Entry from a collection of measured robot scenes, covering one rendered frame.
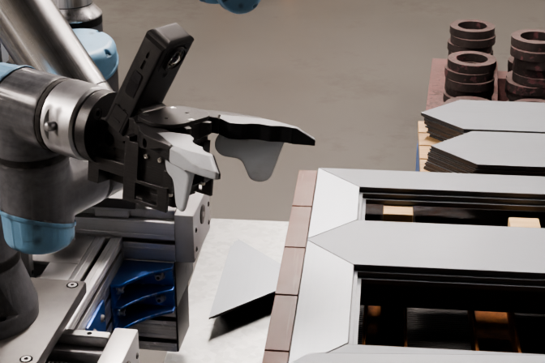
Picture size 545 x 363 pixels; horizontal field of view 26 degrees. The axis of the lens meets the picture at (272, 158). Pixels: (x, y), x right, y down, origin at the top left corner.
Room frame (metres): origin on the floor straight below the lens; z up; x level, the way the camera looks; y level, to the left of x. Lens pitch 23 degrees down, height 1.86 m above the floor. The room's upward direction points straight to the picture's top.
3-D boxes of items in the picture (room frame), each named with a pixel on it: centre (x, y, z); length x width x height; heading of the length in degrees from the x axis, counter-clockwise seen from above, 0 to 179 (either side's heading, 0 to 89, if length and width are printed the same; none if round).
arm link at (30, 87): (1.11, 0.25, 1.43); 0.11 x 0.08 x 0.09; 56
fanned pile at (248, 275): (2.09, 0.04, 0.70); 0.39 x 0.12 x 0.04; 174
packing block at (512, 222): (2.10, -0.50, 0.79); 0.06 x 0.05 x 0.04; 84
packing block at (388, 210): (2.16, -0.26, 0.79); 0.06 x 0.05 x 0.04; 84
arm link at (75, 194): (1.13, 0.24, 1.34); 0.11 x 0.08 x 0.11; 146
